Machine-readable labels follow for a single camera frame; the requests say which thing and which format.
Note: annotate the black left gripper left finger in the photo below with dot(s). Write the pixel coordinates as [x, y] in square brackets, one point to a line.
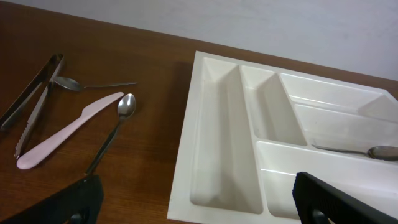
[80, 202]

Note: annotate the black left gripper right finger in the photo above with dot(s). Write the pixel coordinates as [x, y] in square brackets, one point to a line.
[319, 202]

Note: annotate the steel spoon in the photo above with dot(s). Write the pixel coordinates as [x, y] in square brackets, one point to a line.
[386, 153]

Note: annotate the pink plastic knife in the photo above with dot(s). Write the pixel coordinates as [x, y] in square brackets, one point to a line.
[45, 148]

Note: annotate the white plastic cutlery tray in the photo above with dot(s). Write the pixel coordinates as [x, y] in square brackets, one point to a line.
[250, 128]

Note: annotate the small steel teaspoon upright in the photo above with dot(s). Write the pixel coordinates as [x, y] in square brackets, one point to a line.
[126, 108]

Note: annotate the small steel teaspoon angled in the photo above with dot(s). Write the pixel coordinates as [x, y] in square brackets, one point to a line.
[73, 85]

